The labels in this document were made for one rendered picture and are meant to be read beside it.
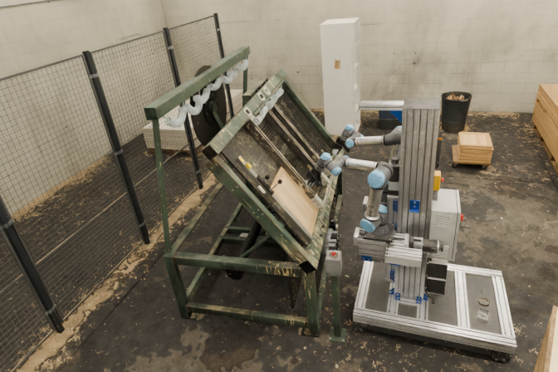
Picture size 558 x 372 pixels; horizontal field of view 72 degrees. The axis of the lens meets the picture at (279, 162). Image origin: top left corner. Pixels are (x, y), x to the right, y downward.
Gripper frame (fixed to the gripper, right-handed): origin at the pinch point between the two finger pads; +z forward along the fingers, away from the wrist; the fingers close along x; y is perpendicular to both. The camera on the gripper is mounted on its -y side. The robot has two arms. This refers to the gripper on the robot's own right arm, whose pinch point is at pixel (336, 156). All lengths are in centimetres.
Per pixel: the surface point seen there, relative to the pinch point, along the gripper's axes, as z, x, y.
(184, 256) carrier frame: 100, 112, 78
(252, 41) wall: 112, -486, 273
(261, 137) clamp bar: -1, 36, 69
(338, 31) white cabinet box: -22, -348, 90
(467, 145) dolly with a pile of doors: 17, -239, -166
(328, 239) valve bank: 50, 56, -29
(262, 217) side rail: 18, 107, 30
